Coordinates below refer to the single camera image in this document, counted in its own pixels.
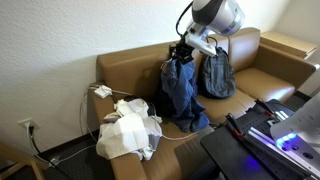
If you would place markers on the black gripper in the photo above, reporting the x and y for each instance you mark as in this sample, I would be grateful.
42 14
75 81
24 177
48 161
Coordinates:
182 49

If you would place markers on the blue jeans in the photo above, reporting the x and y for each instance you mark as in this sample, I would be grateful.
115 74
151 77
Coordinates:
183 93

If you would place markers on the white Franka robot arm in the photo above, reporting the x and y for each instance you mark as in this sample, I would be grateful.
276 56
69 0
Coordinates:
220 15

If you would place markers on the tan leather sofa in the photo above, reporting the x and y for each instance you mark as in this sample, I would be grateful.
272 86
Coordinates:
133 70

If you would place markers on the grey backpack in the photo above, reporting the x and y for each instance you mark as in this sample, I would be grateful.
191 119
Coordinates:
216 76

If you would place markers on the navy blue backpack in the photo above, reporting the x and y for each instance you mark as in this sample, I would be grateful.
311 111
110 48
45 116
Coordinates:
161 103

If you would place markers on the white power adapter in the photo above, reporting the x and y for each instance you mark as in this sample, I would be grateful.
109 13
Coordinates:
102 92

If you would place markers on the black red clamp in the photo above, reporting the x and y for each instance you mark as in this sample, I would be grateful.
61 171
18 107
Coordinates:
235 128
265 107

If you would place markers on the white crumpled cloth pile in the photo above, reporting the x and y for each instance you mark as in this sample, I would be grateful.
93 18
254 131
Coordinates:
126 133

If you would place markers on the black equipment with blue light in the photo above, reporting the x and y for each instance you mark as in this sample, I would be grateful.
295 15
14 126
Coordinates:
230 156

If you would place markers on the wooden side table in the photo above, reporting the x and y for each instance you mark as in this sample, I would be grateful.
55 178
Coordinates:
293 43

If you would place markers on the wooden chair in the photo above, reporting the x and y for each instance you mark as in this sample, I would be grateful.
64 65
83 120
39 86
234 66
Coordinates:
30 163

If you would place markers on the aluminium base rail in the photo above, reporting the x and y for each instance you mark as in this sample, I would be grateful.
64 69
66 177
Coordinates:
266 141

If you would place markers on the white wall outlet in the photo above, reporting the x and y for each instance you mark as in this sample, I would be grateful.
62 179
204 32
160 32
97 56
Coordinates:
26 124

